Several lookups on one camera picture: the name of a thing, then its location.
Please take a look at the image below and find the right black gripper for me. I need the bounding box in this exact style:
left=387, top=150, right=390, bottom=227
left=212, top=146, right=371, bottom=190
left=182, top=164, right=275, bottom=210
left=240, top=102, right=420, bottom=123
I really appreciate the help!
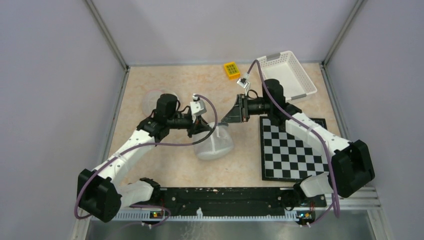
left=221, top=94, right=272, bottom=124

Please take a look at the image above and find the white plastic basket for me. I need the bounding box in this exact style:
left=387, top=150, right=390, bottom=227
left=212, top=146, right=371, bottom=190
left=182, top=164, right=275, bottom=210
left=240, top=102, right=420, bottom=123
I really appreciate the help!
left=257, top=50, right=317, bottom=103

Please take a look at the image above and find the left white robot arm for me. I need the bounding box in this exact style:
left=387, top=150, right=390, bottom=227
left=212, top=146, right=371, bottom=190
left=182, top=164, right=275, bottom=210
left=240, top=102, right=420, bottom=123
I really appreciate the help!
left=73, top=93, right=218, bottom=223

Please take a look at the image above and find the yellow toy block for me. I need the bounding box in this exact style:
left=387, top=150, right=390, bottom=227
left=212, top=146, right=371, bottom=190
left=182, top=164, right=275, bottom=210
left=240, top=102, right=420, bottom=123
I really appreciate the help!
left=223, top=61, right=241, bottom=80

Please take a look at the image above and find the white toothed cable strip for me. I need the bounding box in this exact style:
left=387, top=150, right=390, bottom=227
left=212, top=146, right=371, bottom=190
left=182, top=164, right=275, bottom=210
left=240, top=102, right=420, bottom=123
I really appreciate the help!
left=112, top=209, right=299, bottom=222

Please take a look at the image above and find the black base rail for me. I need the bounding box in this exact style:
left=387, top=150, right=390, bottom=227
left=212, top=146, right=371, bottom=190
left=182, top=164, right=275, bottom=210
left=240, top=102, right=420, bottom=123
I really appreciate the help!
left=145, top=187, right=327, bottom=217

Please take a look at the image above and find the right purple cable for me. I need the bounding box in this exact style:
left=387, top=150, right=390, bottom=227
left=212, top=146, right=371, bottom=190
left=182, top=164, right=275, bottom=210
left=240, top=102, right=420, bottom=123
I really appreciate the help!
left=246, top=59, right=341, bottom=228

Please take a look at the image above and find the black white checkerboard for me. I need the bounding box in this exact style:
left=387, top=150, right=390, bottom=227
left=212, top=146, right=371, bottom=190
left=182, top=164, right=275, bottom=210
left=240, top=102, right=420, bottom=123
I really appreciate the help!
left=258, top=116, right=329, bottom=183

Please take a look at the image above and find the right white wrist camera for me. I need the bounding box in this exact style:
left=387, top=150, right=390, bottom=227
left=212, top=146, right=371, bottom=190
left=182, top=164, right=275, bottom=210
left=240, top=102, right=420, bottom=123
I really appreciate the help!
left=236, top=77, right=251, bottom=91

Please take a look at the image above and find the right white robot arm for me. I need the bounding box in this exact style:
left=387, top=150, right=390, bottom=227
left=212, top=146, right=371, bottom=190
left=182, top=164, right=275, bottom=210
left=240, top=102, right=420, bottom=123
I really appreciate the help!
left=221, top=79, right=375, bottom=206

